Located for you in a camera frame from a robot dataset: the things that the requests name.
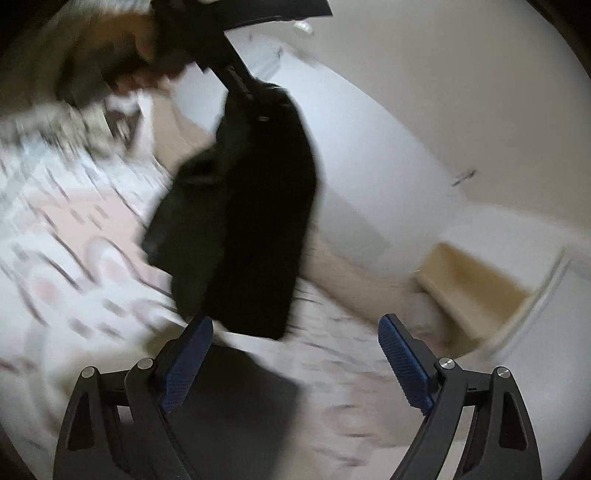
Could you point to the person's hand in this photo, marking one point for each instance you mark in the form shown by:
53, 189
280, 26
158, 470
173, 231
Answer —
120, 54

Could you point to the pile of unfolded clothes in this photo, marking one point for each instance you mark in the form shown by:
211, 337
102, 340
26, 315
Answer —
101, 130

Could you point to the beige fluffy blanket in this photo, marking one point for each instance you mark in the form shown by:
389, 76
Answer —
176, 138

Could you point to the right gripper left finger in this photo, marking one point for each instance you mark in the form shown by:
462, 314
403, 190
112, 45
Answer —
116, 424

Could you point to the wooden wall shelf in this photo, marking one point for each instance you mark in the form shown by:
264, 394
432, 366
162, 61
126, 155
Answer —
483, 306

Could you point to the cartoon print bed sheet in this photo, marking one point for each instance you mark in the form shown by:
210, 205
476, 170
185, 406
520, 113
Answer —
75, 292

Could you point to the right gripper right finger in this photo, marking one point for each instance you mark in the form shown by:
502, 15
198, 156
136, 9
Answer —
501, 443

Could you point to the black garment grey waistband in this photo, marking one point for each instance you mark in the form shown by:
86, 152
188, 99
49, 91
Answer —
230, 231

